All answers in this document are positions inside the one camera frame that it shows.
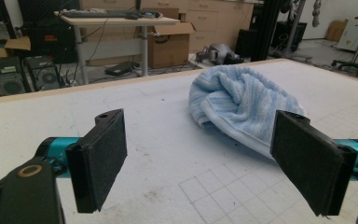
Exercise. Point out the desk with white legs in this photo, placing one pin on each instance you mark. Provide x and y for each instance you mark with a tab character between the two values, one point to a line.
121	21

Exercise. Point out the black computer tower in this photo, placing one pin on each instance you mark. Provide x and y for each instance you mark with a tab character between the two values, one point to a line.
6	77
43	73

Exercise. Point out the large cardboard box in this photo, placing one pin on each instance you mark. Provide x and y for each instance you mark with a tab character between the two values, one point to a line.
167	49

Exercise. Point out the light blue striped towel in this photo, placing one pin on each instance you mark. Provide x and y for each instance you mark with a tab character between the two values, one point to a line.
230	99

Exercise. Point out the grey helmet-like device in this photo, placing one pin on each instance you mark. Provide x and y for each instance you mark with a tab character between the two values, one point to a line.
219	53

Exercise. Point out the black metal frame post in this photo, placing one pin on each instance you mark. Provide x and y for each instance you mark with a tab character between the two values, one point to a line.
265	31

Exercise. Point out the flat black device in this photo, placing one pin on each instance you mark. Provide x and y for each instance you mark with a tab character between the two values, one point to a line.
121	68

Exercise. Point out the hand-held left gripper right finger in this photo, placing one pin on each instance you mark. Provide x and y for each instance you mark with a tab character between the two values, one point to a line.
307	161

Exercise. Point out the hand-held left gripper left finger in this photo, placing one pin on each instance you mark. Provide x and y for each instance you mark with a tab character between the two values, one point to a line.
96	161

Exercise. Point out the white foam grid mat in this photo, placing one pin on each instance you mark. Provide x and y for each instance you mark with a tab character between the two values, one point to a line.
167	130

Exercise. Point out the white cabinet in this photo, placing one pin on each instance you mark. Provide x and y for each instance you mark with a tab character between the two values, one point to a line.
352	34

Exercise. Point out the black keyboard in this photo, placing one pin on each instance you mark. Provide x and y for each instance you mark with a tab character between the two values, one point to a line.
93	14

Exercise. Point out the light wooden cabinet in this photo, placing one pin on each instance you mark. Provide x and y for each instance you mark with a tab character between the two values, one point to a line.
217	25

